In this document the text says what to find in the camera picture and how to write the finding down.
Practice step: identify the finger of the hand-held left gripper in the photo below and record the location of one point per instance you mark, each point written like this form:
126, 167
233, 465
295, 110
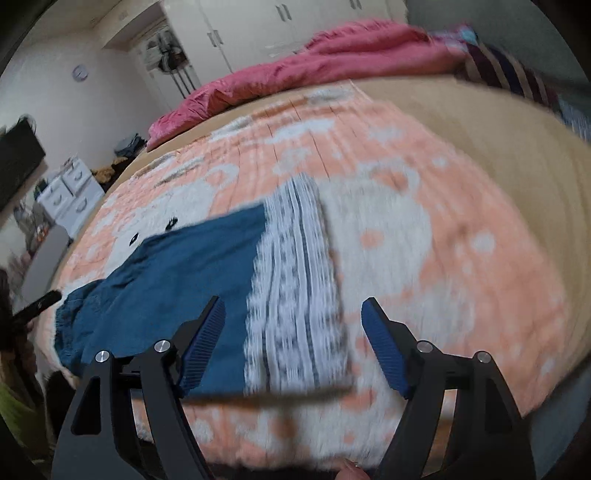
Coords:
39, 304

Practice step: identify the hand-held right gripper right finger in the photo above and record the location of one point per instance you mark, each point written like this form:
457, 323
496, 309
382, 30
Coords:
383, 342

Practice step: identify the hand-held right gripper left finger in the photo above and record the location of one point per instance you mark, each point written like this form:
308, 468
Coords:
203, 342

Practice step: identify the blue denim pants lace trim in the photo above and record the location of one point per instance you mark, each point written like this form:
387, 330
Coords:
175, 286

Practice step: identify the person's right hand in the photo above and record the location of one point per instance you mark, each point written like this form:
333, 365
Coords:
353, 471

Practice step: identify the grey chair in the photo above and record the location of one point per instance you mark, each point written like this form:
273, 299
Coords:
44, 258

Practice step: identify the peach white printed blanket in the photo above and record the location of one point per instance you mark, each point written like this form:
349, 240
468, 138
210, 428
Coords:
415, 240

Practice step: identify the person's green garment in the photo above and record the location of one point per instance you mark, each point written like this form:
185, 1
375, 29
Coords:
11, 415

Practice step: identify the white drawer chest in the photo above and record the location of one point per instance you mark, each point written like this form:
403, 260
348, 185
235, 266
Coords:
69, 189

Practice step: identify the brown plush toy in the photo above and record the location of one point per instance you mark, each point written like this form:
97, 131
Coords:
104, 173

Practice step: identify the black television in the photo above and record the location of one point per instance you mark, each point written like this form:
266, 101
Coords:
18, 157

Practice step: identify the blue grey clothes pile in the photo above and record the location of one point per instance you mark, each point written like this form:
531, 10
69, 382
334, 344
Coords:
130, 145

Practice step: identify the hanging dark bags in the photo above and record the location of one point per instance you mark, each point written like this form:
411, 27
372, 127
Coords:
168, 57

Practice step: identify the pink quilt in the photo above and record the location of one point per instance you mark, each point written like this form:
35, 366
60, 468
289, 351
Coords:
323, 60

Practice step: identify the blue white patterned pillow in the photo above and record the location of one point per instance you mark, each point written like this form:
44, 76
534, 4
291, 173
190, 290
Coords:
576, 117

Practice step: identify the striped dark cloth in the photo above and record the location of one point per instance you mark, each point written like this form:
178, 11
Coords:
503, 69

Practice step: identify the multicolour patterned cloth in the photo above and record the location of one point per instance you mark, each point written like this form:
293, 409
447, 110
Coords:
457, 36

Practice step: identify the white wardrobe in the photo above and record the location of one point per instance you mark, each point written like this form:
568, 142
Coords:
258, 27

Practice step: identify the round wall clock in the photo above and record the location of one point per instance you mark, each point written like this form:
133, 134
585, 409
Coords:
80, 72

